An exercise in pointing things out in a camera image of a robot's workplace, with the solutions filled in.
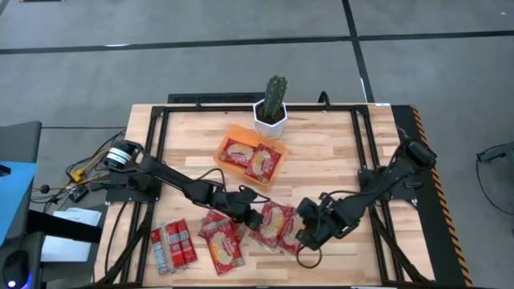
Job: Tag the white hexagonal plant pot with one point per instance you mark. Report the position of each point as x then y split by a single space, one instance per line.
271 129

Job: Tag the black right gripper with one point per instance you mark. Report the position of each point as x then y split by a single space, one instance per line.
333 216

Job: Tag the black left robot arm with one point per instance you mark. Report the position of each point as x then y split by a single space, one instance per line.
172 174

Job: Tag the black mat with hazard stripe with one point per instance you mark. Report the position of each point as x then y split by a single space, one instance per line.
441 241

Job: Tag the black computer mouse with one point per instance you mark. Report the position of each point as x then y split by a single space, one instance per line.
16 269

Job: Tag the orange plastic basket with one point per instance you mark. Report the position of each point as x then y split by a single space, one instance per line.
237 130

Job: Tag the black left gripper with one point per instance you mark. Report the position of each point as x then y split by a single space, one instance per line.
233 202

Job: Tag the black power adapter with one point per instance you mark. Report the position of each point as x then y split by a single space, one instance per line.
78 194

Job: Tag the black floor strip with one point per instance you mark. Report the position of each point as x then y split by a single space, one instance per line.
217 98

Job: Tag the red popcorn bag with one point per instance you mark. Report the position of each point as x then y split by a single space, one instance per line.
237 153
209 225
160 251
263 164
273 225
182 243
225 251
290 241

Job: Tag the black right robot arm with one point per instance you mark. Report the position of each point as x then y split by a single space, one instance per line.
381 180

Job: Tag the blue board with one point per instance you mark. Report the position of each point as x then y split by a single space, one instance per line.
14 192

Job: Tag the white paper sheet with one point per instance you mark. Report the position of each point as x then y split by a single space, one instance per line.
66 249

